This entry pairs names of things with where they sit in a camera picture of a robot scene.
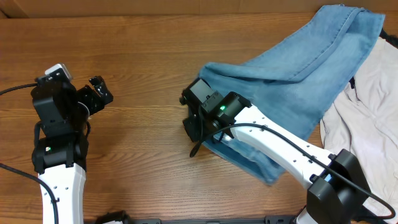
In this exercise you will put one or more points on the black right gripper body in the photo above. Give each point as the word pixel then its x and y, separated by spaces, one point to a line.
pixel 195 129

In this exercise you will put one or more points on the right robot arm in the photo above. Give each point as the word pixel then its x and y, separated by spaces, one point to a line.
pixel 331 180

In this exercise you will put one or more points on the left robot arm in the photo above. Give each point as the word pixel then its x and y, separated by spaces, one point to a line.
pixel 61 143

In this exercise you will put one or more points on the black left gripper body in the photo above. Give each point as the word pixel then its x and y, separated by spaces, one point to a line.
pixel 90 100

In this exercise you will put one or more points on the beige cloth garment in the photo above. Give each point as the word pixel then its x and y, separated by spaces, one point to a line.
pixel 363 120

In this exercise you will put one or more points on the black cloth garment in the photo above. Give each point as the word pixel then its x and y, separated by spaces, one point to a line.
pixel 392 39

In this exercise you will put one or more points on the light blue denim jeans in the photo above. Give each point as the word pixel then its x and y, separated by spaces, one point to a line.
pixel 295 82

